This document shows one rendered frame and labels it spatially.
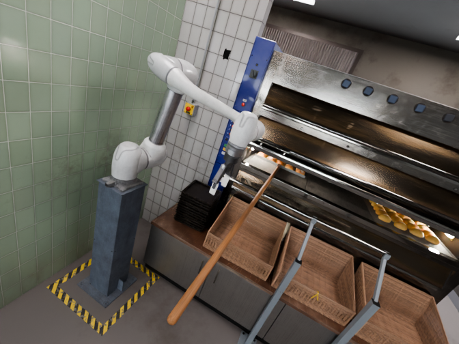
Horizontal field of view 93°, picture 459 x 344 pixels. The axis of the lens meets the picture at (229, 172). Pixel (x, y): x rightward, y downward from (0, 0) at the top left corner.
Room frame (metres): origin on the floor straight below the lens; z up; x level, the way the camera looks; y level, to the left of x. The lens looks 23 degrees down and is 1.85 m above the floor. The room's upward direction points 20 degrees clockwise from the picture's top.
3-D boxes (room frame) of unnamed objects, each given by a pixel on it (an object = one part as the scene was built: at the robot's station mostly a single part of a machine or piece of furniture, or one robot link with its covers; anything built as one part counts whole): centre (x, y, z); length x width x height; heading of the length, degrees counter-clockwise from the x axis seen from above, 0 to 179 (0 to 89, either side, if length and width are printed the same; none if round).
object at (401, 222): (1.93, -1.61, 1.21); 0.61 x 0.48 x 0.06; 166
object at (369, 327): (1.23, -1.49, 0.72); 0.56 x 0.49 x 0.28; 77
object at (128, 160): (1.22, 0.64, 1.17); 0.18 x 0.16 x 0.22; 160
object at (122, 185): (1.19, 0.64, 1.03); 0.22 x 0.18 x 0.06; 164
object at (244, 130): (1.03, 0.00, 1.64); 0.13 x 0.11 x 0.16; 160
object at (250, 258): (1.52, -0.32, 0.72); 0.56 x 0.49 x 0.28; 77
